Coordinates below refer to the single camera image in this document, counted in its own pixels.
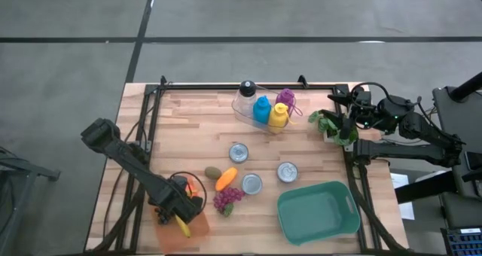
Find yellow toy banana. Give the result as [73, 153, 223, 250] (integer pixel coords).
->
[173, 213, 192, 239]

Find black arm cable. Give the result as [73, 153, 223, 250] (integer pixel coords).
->
[349, 81, 389, 110]
[168, 171, 208, 212]

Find teal plastic basket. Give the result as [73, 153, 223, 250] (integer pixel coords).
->
[276, 180, 362, 246]

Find picture label food can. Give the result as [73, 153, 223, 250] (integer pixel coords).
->
[228, 142, 250, 164]

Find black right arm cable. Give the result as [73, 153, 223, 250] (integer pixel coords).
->
[349, 81, 389, 110]

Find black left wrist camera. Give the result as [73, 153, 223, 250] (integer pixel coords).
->
[171, 175, 189, 191]

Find red toy grapes with leaf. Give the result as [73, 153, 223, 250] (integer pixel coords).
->
[212, 186, 246, 218]

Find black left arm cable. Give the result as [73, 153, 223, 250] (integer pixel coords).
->
[168, 171, 208, 212]

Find green label tuna can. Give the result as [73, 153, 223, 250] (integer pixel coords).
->
[241, 172, 264, 196]

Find clear bottle black cap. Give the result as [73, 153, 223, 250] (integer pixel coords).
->
[235, 80, 259, 117]

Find green plant white pot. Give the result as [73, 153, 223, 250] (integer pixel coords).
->
[308, 110, 359, 152]

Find black aluminium table frame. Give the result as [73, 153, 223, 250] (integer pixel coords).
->
[88, 75, 410, 255]

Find magenta plastic bottle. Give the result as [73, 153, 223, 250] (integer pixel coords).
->
[275, 88, 302, 117]

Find white paper sheet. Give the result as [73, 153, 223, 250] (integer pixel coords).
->
[389, 172, 415, 221]

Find blue plastic bottle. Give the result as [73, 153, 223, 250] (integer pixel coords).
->
[252, 95, 273, 124]

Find orange translucent plastic bin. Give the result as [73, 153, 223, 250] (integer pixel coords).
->
[152, 175, 211, 254]

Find black pole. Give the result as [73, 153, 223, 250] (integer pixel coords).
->
[450, 71, 482, 102]

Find yellow plastic bottle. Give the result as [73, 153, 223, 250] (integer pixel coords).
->
[267, 102, 291, 134]

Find clear plastic bin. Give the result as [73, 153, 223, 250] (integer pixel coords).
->
[230, 92, 298, 136]

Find red label tuna can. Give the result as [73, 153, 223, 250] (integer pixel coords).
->
[276, 161, 299, 184]

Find black rack device with ports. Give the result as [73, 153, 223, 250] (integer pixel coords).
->
[440, 227, 482, 256]

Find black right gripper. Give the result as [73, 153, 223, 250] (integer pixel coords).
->
[320, 90, 380, 141]

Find black cart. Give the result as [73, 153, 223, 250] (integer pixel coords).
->
[432, 86, 482, 227]

